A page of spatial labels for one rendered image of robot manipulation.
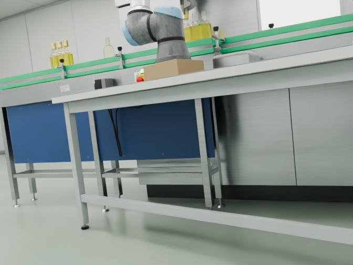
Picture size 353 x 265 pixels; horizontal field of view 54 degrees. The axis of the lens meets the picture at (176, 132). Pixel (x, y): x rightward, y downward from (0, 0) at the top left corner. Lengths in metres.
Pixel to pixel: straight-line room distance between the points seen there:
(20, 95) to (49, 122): 0.31
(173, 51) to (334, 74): 0.63
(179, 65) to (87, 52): 5.22
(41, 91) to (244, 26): 1.40
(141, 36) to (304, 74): 0.70
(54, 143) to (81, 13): 4.42
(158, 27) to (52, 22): 5.75
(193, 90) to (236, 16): 0.87
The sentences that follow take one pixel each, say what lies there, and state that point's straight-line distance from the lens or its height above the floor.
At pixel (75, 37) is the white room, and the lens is 6.73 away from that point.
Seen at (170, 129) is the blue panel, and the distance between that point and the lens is 1.97.
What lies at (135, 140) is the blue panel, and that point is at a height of 0.45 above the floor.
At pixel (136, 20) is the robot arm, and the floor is 1.01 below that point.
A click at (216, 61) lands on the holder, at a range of 1.64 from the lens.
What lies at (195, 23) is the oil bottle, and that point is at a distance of 2.04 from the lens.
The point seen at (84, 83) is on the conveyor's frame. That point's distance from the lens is 2.27.
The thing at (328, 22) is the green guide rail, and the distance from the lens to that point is 1.86.
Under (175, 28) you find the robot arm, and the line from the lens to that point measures 1.45.
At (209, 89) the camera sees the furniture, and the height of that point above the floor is 0.68.
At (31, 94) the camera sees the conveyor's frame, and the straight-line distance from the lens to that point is 2.60.
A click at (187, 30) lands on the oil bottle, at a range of 2.05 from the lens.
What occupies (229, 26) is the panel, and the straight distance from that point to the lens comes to 2.12.
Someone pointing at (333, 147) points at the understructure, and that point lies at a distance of 2.05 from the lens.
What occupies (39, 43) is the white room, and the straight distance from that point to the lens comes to 7.35.
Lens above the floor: 0.64
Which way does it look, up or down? 5 degrees down
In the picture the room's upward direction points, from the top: 6 degrees counter-clockwise
